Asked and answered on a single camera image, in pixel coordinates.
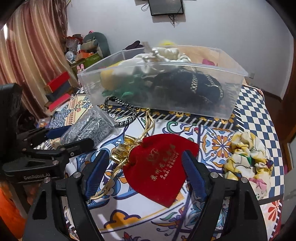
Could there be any orange fleece blanket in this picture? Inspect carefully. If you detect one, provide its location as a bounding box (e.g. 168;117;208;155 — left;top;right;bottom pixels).
159;39;248;86

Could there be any dark purple garment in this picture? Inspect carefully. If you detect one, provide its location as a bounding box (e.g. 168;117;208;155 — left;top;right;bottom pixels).
125;40;144;50

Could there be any yellow sponge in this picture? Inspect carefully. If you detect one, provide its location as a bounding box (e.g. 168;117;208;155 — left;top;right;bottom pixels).
100;60;125;90

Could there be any pink striped curtain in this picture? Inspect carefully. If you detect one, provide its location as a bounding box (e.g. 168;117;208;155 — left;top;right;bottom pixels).
1;1;78;118

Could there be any grey green plush toy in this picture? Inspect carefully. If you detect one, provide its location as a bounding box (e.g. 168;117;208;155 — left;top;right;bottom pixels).
81;32;110;58

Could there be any white satin pouch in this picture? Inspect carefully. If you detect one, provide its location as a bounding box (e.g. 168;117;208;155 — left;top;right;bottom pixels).
120;47;193;77

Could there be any clear plastic storage bin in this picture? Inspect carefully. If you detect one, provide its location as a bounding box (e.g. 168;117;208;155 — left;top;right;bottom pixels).
78;45;248;119

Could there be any black white braided cord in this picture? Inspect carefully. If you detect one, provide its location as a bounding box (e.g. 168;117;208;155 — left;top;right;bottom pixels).
103;96;139;128

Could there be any patterned patchwork tablecloth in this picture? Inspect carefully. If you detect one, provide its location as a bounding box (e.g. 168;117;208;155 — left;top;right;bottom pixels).
49;85;285;240

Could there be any red velvet drawstring pouch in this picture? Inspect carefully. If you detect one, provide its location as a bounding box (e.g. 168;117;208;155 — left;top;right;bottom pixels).
123;133;199;208

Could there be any green soft toy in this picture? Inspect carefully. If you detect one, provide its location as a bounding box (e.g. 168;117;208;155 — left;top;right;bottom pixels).
102;74;149;101

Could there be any black beaded pouch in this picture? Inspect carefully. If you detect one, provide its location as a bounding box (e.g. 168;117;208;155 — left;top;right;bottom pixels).
151;68;224;104

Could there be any small wall monitor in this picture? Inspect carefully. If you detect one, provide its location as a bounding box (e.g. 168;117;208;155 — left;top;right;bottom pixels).
148;0;184;16

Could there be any yellow floral fabric scrunchie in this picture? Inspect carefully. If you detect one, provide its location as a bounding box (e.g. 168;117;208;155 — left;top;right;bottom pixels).
223;131;274;200

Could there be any bag of silver cord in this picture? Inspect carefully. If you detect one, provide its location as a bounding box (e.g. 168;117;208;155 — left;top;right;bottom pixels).
60;106;115;147

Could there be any stack of red boxes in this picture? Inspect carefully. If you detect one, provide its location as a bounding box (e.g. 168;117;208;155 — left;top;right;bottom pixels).
44;72;74;109

